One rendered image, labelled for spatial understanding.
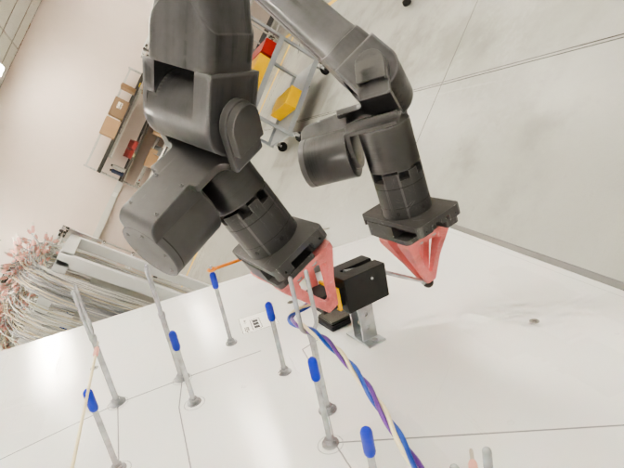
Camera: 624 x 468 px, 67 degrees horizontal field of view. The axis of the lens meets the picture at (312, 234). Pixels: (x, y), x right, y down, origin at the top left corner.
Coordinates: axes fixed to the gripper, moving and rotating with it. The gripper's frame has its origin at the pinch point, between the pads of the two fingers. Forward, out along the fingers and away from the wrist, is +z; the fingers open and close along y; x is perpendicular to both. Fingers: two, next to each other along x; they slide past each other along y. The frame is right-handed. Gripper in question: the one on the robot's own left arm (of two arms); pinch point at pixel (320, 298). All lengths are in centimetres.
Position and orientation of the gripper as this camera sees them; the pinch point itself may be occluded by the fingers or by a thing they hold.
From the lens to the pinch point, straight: 51.9
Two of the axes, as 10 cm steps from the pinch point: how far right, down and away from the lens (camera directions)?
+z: 5.3, 7.1, 4.6
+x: 6.8, -6.8, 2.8
